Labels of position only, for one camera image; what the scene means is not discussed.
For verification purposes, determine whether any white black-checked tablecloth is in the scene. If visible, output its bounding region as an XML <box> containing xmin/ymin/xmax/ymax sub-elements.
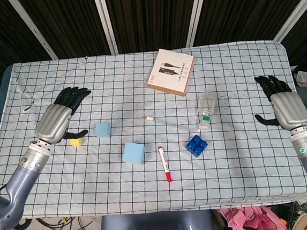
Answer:
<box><xmin>0</xmin><ymin>36</ymin><xmax>307</xmax><ymax>225</ymax></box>

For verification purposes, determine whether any small light blue cube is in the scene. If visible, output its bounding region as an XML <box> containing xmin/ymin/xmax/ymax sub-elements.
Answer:
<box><xmin>94</xmin><ymin>121</ymin><xmax>113</xmax><ymax>139</ymax></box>

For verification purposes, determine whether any white partition frame post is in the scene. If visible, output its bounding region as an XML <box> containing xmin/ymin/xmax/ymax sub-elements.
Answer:
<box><xmin>8</xmin><ymin>0</ymin><xmax>58</xmax><ymax>64</ymax></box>
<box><xmin>269</xmin><ymin>0</ymin><xmax>307</xmax><ymax>43</ymax></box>
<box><xmin>181</xmin><ymin>0</ymin><xmax>214</xmax><ymax>48</ymax></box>
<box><xmin>92</xmin><ymin>0</ymin><xmax>119</xmax><ymax>56</ymax></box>

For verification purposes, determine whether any dark blue toy brick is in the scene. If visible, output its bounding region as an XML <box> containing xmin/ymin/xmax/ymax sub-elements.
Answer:
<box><xmin>185</xmin><ymin>133</ymin><xmax>210</xmax><ymax>158</ymax></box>

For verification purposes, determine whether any small yellow cube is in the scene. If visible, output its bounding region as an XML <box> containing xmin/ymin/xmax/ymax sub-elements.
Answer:
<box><xmin>70</xmin><ymin>137</ymin><xmax>86</xmax><ymax>147</ymax></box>

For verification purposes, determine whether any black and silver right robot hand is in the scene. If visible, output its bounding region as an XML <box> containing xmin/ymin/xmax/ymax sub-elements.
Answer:
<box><xmin>250</xmin><ymin>71</ymin><xmax>307</xmax><ymax>134</ymax></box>

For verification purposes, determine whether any grey-blue robot torso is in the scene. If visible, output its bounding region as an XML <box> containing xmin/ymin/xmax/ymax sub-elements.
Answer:
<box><xmin>98</xmin><ymin>206</ymin><xmax>215</xmax><ymax>230</ymax></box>

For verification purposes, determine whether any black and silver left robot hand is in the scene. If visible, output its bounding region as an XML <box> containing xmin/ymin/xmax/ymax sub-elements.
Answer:
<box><xmin>31</xmin><ymin>84</ymin><xmax>96</xmax><ymax>146</ymax></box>

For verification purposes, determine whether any clear plastic bottle white cap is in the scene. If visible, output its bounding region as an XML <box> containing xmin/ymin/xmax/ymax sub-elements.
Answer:
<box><xmin>196</xmin><ymin>90</ymin><xmax>220</xmax><ymax>130</ymax></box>

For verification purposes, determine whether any pink cloth pile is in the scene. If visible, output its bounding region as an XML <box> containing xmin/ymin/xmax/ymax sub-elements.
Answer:
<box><xmin>218</xmin><ymin>203</ymin><xmax>288</xmax><ymax>230</ymax></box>

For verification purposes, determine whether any cardboard box with cable print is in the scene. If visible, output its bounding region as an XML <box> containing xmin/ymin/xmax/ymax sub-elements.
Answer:
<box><xmin>144</xmin><ymin>45</ymin><xmax>199</xmax><ymax>100</ymax></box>

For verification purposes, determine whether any white marker with red cap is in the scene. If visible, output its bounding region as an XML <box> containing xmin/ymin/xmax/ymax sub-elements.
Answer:
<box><xmin>158</xmin><ymin>145</ymin><xmax>173</xmax><ymax>184</ymax></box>

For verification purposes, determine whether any large light blue foam cube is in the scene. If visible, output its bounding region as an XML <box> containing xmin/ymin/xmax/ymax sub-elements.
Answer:
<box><xmin>121</xmin><ymin>140</ymin><xmax>147</xmax><ymax>167</ymax></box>

